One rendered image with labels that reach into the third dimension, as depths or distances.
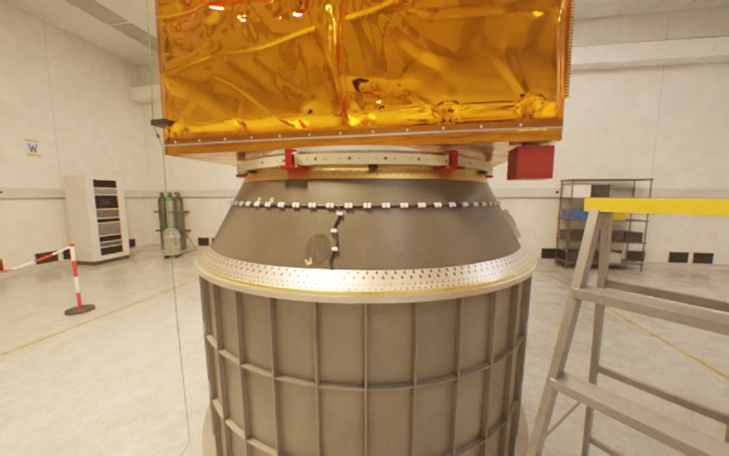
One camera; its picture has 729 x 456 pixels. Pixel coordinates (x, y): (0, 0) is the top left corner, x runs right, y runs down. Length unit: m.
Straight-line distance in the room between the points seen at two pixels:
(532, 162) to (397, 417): 1.20
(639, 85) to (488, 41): 7.24
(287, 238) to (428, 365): 0.79
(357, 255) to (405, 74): 0.79
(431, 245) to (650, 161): 7.49
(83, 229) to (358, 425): 7.81
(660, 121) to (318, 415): 8.31
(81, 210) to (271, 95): 7.31
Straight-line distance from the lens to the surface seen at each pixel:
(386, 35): 1.41
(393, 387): 1.22
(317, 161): 1.25
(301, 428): 1.43
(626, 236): 7.60
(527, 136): 1.35
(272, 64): 1.52
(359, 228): 1.11
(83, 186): 8.34
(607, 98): 8.12
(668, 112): 8.68
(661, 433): 1.16
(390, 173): 1.25
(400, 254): 1.10
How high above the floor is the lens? 1.52
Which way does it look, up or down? 7 degrees down
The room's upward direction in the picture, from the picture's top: straight up
